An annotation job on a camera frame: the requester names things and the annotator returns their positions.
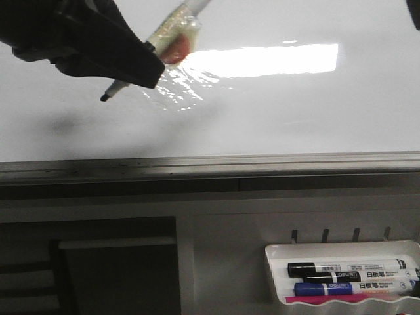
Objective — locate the black capped marker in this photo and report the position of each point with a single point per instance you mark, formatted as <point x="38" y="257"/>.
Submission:
<point x="361" y="276"/>
<point x="300" y="269"/>

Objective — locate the blue capped marker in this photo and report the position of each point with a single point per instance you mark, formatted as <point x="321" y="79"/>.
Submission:
<point x="399" y="287"/>

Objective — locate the black capped marker top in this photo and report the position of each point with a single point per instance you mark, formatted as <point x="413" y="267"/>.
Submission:
<point x="300" y="269"/>

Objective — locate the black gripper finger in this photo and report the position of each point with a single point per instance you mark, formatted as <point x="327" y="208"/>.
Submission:
<point x="81" y="38"/>

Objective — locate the orange magnet taped to marker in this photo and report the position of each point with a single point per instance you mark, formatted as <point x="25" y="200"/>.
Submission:
<point x="177" y="51"/>

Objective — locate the white plastic marker tray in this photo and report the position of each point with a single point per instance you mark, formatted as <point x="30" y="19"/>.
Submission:
<point x="281" y="285"/>

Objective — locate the black capped marker middle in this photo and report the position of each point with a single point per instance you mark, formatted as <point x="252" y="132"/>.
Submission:
<point x="361" y="276"/>

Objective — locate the white whiteboard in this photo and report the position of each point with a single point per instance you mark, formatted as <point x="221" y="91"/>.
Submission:
<point x="272" y="87"/>

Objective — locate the pink marker in tray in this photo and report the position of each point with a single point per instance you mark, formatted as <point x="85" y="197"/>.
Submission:
<point x="317" y="300"/>

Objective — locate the black whiteboard marker with tape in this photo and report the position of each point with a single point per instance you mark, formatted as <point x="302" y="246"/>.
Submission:
<point x="182" y="20"/>

